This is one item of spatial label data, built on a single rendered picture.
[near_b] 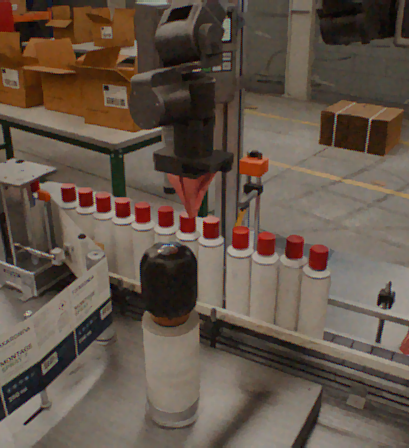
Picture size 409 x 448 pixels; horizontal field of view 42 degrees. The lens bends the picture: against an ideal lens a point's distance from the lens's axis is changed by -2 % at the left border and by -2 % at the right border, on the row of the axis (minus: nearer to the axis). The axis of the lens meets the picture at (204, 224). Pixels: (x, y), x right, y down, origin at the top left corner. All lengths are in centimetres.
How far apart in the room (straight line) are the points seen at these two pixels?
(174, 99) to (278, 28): 644
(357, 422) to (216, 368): 26
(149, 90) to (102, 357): 54
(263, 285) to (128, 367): 29
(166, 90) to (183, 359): 38
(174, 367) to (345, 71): 609
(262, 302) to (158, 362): 30
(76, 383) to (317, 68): 617
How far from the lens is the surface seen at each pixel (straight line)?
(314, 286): 97
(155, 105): 66
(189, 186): 75
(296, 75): 697
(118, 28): 559
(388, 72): 653
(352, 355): 100
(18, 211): 119
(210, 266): 106
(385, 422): 101
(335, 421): 99
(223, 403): 93
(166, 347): 78
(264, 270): 99
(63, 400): 96
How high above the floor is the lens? 154
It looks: 26 degrees down
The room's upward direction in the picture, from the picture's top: straight up
